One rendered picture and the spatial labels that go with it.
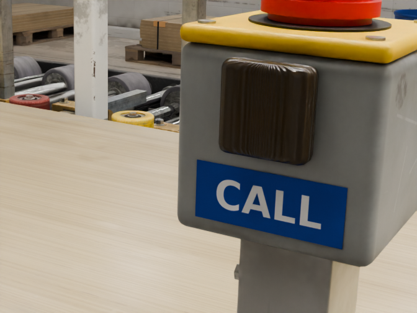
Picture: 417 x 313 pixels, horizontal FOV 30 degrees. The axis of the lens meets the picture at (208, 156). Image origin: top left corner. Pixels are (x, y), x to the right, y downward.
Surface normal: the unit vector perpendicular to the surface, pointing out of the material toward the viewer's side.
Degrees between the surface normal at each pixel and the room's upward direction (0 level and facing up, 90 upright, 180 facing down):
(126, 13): 90
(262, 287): 90
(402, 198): 90
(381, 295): 0
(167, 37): 90
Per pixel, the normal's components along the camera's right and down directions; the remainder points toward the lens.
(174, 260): 0.04, -0.96
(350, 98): -0.47, 0.23
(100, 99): 0.88, 0.16
